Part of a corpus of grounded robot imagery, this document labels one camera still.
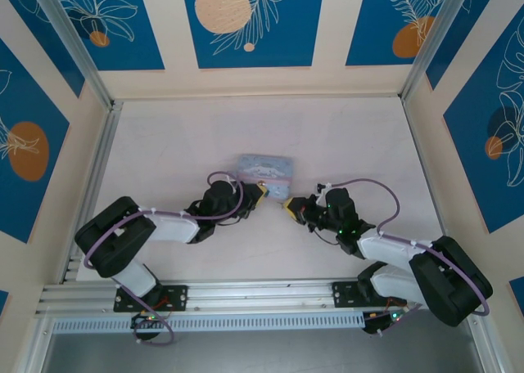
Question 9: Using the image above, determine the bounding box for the blue poster large peach circle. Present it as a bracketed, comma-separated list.
[181, 0, 327, 70]

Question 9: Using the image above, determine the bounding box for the blue poster small orange dot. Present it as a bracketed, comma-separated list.
[40, 0, 165, 71]

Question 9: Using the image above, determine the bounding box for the blue poster orange circle flower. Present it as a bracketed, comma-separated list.
[444, 19, 524, 235]
[0, 39, 70, 243]

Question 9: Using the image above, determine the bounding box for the blue poster white flower outline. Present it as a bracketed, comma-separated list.
[425, 0, 504, 90]
[0, 0, 86, 99]

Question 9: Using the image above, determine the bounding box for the grey metal shelf panel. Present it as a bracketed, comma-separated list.
[40, 330, 481, 373]

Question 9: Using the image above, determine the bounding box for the light blue zipper pouch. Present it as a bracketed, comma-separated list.
[236, 154, 296, 199]

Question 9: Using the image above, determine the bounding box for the grey slotted cable duct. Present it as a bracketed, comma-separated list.
[51, 312, 366, 334]

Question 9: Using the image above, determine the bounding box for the aluminium corner post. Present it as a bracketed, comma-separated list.
[30, 0, 124, 110]
[400, 0, 470, 102]

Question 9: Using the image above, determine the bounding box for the blue poster orange circle fern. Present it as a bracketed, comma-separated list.
[346, 0, 454, 67]

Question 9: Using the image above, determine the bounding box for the aluminium table side rail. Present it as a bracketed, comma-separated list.
[403, 97, 462, 276]
[61, 101, 124, 284]

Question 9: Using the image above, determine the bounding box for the long aluminium base rail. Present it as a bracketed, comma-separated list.
[34, 276, 488, 319]

